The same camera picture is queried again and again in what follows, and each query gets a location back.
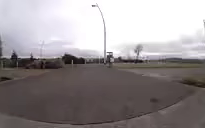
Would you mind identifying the bare tree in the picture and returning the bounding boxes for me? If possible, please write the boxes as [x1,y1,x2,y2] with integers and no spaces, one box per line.
[133,43,144,64]

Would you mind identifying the grass field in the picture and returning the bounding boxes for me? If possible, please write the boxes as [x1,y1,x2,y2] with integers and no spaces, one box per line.
[112,62,205,70]

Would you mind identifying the pylon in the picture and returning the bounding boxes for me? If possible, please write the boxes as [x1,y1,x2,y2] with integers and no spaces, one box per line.
[38,39,46,60]

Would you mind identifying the fence with pale posts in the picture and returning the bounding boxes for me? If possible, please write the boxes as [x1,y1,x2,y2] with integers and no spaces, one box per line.
[0,58,34,70]

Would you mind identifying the dark bushes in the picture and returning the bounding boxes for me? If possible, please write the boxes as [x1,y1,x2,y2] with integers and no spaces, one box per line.
[61,53,86,65]

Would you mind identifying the sign board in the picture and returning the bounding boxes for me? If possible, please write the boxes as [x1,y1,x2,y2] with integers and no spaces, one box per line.
[105,51,115,68]

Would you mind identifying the dry grass patch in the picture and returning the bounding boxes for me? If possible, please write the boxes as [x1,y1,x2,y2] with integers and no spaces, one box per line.
[180,76,205,90]

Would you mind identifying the dark grey asphalt road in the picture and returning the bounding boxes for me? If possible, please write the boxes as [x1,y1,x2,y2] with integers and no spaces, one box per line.
[0,63,205,126]

